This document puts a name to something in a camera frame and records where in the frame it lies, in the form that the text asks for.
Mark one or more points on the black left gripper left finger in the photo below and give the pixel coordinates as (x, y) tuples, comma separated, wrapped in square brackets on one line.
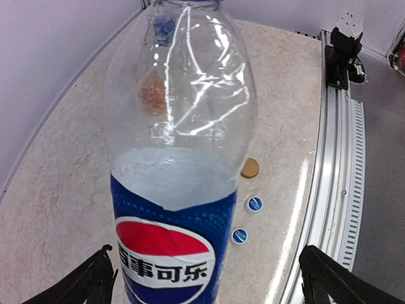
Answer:
[(91, 282)]

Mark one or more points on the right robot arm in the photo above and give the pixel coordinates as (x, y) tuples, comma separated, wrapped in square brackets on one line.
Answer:
[(342, 62)]

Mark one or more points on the front aluminium frame rail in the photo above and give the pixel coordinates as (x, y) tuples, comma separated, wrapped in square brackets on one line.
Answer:
[(331, 216)]

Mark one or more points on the Pepsi water bottle blue cap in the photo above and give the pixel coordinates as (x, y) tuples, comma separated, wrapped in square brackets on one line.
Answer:
[(180, 111)]

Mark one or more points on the white blue bottle cap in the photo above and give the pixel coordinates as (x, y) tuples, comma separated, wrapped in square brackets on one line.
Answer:
[(239, 236), (254, 204)]

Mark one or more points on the gold juice bottle cap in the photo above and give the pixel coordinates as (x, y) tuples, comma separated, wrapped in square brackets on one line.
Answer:
[(250, 169)]

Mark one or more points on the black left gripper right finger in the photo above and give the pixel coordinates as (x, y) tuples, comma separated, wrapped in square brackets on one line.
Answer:
[(323, 280)]

